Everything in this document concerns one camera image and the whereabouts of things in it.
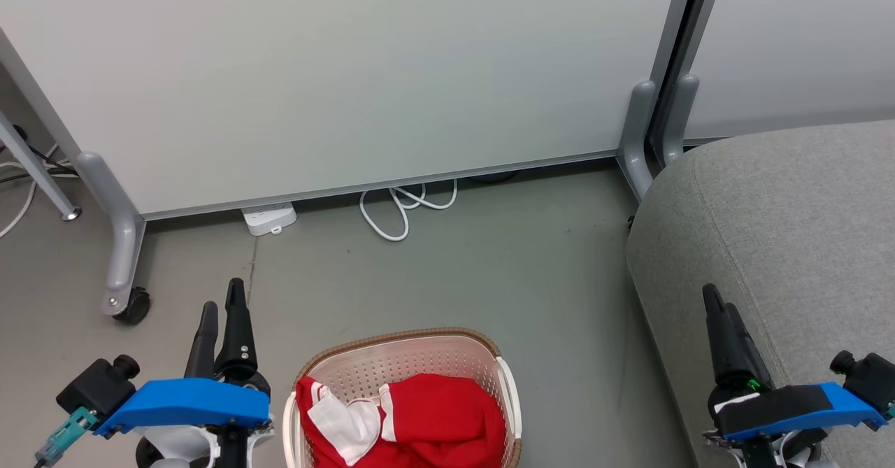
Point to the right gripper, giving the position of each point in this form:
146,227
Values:
759,455

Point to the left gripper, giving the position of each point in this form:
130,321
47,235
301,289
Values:
234,450

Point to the red and white garment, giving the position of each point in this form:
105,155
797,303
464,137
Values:
440,419

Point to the grey fabric sofa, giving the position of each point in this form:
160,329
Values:
804,244

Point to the black pad with white edge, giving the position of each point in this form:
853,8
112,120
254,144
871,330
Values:
783,405

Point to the black caster wheel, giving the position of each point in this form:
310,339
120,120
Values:
136,307

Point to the white power strip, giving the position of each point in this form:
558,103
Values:
269,217

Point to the grey partition foot with caster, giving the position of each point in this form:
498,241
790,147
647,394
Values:
124,244

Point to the beige perforated laundry basket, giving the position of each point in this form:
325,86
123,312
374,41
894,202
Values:
412,359

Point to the grey metal table leg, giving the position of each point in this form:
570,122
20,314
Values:
35,167

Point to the wide white partition panel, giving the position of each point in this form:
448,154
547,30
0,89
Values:
349,69

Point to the narrow white partition panel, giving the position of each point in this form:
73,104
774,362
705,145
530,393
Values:
804,41

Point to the blue right camera mount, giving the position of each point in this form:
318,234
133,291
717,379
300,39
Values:
849,405

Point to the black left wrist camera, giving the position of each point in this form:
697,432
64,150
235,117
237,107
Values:
98,384

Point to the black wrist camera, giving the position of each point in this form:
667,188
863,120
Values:
98,384
870,377

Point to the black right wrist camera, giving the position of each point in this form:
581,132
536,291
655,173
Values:
870,377

